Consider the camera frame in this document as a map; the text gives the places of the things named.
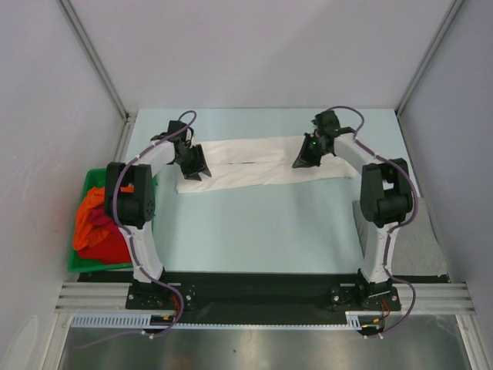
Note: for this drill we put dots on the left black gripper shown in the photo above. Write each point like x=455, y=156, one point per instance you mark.
x=199, y=165

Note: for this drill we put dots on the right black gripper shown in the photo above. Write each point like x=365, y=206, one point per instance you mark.
x=306, y=159

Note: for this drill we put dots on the white printed t-shirt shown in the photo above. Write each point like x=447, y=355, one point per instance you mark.
x=263, y=161

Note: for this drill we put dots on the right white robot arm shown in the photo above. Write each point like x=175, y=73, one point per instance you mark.
x=388, y=201

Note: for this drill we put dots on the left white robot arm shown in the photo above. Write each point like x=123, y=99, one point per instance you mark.
x=130, y=201

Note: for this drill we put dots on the magenta t-shirt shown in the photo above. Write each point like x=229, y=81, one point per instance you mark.
x=98, y=218

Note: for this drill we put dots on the red t-shirt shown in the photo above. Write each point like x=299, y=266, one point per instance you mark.
x=104, y=244

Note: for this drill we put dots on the orange t-shirt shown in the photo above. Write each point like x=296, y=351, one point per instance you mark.
x=94, y=198

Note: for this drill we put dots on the folded grey t-shirt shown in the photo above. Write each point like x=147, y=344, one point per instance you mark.
x=416, y=251

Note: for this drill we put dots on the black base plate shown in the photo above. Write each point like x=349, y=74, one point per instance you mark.
x=282, y=298

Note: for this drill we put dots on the left corner aluminium post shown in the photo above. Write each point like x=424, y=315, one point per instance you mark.
x=86, y=44

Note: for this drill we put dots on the corner aluminium post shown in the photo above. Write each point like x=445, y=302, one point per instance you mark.
x=430, y=53
x=86, y=44

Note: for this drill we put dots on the right corner aluminium post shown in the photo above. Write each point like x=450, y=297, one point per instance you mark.
x=430, y=53

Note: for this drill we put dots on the white slotted cable duct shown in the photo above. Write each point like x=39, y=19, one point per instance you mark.
x=160, y=322

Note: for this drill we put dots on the aluminium frame rail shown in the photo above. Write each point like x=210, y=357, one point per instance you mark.
x=77, y=297

